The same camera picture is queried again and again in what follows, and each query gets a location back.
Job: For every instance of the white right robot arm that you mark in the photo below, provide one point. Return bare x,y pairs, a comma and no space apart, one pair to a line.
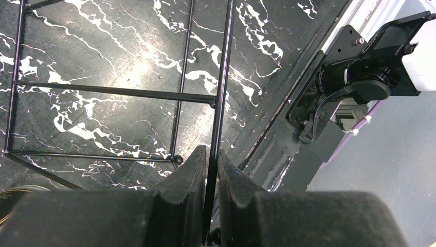
399,60

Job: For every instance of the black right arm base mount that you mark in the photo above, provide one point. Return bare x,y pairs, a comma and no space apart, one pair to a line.
334,80

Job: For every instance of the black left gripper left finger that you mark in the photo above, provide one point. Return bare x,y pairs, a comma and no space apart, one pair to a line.
168,214

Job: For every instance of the black wire wine rack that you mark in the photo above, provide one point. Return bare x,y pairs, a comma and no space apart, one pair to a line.
217,102

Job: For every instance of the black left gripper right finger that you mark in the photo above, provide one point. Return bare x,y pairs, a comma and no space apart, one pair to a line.
253,216

